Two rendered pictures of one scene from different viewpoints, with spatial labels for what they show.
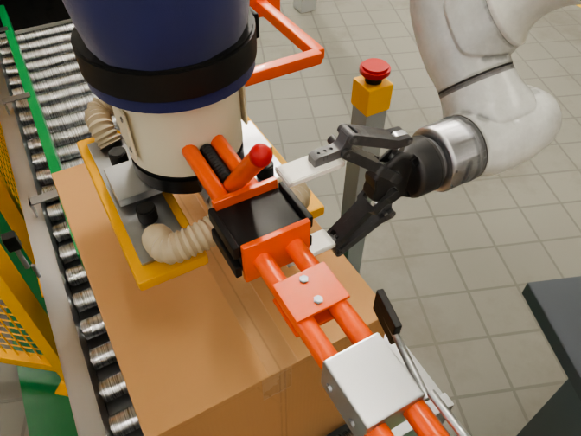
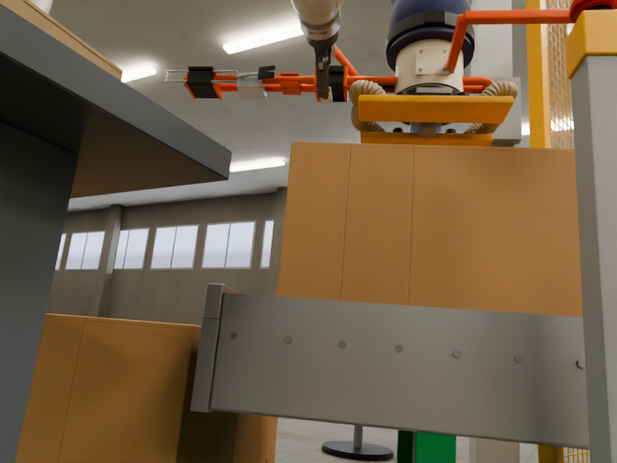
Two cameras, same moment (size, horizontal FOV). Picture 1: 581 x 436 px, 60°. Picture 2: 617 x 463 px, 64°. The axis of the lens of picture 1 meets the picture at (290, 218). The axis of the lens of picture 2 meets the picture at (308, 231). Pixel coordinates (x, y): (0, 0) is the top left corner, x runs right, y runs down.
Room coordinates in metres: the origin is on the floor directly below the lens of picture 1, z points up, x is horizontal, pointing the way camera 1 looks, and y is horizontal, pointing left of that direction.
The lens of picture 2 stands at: (1.08, -0.92, 0.50)
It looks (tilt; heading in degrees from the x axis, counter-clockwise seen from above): 14 degrees up; 128
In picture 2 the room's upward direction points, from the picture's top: 5 degrees clockwise
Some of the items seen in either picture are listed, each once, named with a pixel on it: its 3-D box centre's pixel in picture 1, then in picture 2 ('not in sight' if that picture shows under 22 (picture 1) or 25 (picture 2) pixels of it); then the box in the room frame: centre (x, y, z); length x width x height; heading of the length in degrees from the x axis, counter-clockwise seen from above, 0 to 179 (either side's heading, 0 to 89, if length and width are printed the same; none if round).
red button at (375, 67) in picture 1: (374, 73); (597, 12); (1.01, -0.19, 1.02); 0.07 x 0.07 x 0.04
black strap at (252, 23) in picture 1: (169, 39); (429, 45); (0.60, 0.15, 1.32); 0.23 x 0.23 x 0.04
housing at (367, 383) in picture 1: (370, 387); (252, 85); (0.20, -0.07, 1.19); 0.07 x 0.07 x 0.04; 29
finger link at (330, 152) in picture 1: (332, 145); not in sight; (0.42, -0.04, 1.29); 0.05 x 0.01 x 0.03; 119
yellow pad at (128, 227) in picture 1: (133, 189); (423, 138); (0.55, 0.24, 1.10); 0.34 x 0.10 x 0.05; 29
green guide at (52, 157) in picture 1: (22, 107); not in sight; (1.48, 0.94, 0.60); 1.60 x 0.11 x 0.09; 28
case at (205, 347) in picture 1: (213, 297); (420, 257); (0.59, 0.16, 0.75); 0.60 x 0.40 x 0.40; 29
